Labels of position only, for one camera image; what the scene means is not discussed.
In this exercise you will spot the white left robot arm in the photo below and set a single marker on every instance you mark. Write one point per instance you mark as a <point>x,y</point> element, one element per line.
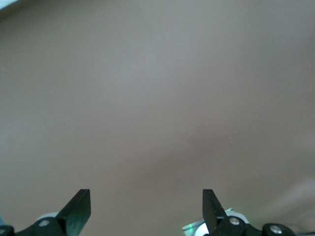
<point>203,230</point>

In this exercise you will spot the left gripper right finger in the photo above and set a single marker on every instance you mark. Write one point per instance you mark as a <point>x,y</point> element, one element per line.
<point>214,214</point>

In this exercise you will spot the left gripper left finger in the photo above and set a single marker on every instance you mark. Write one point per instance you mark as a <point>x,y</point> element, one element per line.
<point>76,211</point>

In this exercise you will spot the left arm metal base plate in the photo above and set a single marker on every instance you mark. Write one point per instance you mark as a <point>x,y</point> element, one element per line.
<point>189,226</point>

